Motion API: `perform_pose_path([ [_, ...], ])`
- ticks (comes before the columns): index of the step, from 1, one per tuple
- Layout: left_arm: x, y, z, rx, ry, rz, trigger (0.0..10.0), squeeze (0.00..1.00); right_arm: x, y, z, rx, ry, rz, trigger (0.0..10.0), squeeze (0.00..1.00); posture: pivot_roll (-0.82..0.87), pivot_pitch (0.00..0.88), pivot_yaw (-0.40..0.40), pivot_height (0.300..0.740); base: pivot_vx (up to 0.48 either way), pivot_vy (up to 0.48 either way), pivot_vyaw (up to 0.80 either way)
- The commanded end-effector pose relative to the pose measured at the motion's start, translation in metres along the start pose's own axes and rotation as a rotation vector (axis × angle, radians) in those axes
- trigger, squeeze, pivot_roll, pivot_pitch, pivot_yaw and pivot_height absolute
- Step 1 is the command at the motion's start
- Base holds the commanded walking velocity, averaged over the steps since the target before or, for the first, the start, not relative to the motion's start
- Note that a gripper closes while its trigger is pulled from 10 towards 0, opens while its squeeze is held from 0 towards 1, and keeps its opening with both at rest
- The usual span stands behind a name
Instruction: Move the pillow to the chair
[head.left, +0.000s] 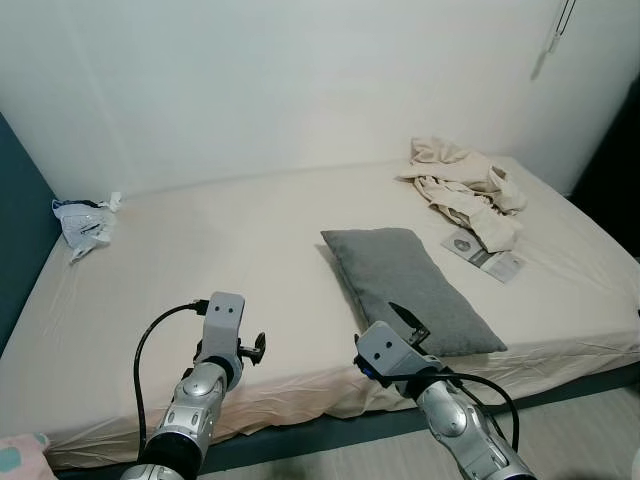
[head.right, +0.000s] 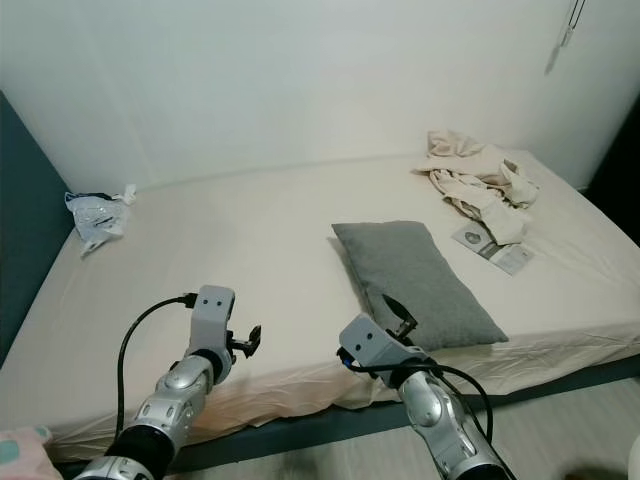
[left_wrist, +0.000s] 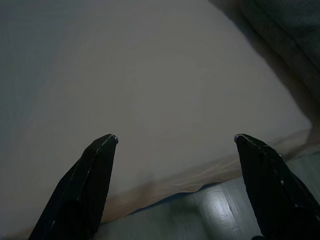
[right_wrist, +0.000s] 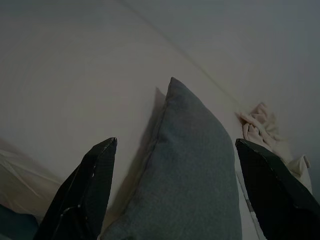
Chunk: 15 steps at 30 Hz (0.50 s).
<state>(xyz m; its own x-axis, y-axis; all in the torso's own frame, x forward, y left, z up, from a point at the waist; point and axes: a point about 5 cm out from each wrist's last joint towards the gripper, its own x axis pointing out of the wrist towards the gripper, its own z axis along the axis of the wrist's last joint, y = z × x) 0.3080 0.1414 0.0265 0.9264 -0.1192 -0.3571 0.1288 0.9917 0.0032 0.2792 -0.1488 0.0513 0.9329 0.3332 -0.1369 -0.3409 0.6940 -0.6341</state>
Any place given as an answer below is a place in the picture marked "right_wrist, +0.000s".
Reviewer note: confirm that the dark teal bed frame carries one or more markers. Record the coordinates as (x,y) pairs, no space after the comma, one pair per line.
(15,225)

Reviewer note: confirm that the bed with beige sheet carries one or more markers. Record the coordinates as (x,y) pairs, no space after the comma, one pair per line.
(75,75)

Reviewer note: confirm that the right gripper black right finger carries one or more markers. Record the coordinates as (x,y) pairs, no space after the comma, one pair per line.
(280,200)

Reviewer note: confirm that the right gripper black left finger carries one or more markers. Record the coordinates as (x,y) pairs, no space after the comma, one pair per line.
(85,195)

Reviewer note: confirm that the grey fabric pillow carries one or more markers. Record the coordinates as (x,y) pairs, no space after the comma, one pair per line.
(187,162)

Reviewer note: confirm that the crumpled beige blanket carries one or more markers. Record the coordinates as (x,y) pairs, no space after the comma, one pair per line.
(262,125)

